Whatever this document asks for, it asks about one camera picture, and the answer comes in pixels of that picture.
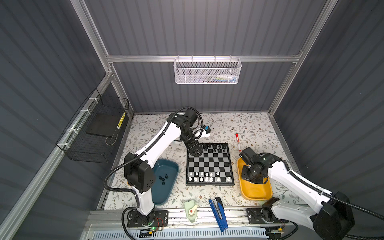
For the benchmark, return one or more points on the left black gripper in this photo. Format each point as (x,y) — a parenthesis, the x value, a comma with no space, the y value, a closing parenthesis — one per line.
(190,147)

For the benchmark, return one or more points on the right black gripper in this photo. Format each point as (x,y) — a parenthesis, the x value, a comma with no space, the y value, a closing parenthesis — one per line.
(256,179)

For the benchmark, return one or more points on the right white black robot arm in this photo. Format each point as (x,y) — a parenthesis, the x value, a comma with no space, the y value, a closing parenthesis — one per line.
(328,214)

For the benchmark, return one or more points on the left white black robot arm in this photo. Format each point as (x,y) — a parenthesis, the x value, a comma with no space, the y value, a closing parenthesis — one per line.
(186,124)

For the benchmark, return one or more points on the black white chess board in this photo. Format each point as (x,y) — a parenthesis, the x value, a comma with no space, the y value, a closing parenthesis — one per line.
(212,167)

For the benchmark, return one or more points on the black chess pieces in tray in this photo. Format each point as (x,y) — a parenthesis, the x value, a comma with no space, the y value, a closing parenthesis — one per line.
(163,179)

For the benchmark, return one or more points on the yellow plastic tray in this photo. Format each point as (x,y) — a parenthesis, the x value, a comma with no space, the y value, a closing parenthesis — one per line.
(250,191)

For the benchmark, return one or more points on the teal plastic tray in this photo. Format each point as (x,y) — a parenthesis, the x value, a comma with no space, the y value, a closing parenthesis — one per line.
(166,173)

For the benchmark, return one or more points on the red white marker pen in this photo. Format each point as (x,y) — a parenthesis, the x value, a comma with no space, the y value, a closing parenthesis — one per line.
(238,142)

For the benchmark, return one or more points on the blue black stapler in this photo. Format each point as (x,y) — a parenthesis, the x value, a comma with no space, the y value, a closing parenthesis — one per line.
(217,207)

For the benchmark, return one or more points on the light green tape dispenser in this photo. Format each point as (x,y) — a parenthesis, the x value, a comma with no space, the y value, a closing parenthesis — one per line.
(191,210)

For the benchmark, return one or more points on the yellow green marker in basket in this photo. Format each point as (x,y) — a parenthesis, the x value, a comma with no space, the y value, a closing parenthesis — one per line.
(121,120)

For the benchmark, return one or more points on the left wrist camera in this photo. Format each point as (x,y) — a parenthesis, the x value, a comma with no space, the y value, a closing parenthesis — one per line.
(204,132)

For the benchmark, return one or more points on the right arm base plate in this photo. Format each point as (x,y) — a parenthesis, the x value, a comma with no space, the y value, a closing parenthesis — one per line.
(261,216)

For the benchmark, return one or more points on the white wire wall basket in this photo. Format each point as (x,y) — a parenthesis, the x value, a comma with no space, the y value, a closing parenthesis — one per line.
(204,71)

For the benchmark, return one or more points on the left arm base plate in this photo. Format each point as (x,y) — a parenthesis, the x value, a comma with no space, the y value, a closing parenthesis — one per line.
(156,218)

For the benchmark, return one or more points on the black wire side basket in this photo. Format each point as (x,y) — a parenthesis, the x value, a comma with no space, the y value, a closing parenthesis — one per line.
(93,136)

